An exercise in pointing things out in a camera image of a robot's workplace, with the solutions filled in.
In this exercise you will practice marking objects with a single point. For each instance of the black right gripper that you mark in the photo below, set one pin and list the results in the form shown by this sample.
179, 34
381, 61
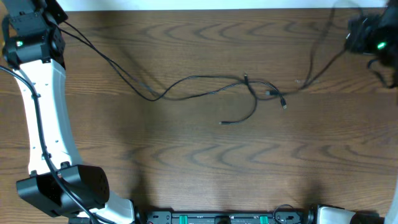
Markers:
358, 32

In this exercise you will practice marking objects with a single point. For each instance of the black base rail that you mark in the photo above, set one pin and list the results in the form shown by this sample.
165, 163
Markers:
168, 217

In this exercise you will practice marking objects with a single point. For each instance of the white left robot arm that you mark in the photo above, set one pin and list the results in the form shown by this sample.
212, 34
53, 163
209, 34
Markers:
60, 184

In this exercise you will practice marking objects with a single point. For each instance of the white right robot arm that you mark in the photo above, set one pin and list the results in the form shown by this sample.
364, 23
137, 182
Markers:
327, 214

